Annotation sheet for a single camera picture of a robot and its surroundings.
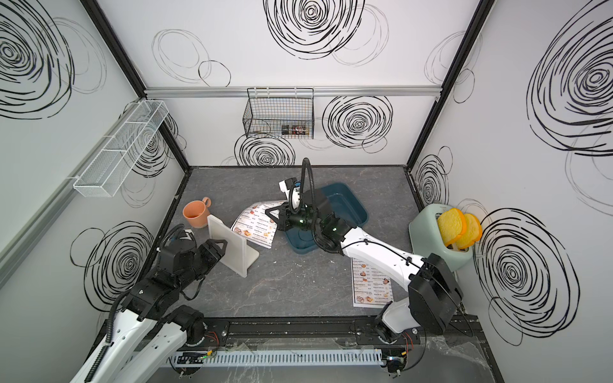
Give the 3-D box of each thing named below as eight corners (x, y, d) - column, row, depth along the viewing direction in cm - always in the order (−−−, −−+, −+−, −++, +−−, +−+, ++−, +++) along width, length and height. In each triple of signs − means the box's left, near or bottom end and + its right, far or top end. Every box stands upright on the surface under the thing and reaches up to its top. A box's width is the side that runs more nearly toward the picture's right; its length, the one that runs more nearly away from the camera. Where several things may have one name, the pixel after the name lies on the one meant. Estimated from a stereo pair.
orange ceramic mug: (188, 230, 100) (178, 218, 92) (196, 209, 107) (188, 196, 100) (210, 230, 100) (202, 218, 92) (217, 209, 107) (210, 196, 100)
